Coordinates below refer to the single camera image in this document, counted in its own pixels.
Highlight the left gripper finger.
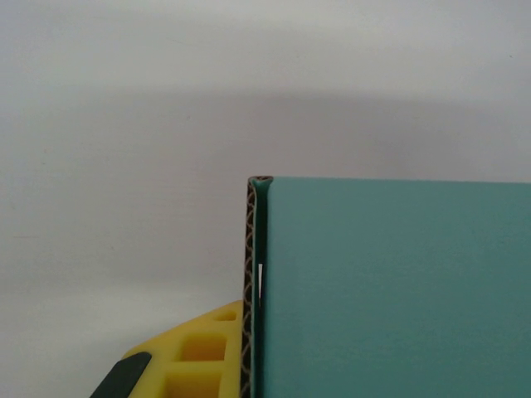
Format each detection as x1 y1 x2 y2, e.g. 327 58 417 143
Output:
89 298 244 398

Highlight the teal cardboard box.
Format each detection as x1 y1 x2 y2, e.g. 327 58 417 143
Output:
240 173 531 398

